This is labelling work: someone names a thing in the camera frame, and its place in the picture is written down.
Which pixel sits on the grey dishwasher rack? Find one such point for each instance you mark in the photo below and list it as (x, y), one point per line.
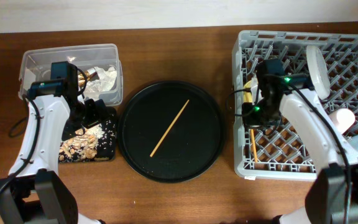
(280, 151)

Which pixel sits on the light grey plate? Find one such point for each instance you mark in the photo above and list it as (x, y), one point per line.
(318, 71)

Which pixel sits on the pink cup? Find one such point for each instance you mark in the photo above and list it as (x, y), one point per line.
(342, 119)

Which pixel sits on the yellow bowl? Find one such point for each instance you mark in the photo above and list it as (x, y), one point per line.
(253, 95)

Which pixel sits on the wooden chopstick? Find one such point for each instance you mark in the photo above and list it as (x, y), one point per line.
(253, 145)
(168, 129)

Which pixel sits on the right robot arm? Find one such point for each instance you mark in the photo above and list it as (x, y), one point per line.
(333, 197)

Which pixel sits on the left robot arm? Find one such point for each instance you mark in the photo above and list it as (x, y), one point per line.
(57, 108)

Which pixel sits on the clear plastic bin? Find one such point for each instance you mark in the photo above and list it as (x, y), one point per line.
(36, 65)

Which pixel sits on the white tissue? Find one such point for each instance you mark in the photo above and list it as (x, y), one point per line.
(100, 79)

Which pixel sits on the food scraps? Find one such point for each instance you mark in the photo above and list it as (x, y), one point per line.
(82, 146)

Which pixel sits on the gold snack wrapper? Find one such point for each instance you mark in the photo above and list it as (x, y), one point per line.
(84, 77)

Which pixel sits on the round black tray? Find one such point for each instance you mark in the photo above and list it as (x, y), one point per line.
(192, 145)

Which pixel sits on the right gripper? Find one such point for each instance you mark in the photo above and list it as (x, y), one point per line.
(251, 120)

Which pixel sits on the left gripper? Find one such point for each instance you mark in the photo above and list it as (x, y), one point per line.
(98, 112)

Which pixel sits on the black rectangular tray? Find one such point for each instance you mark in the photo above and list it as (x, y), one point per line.
(107, 146)

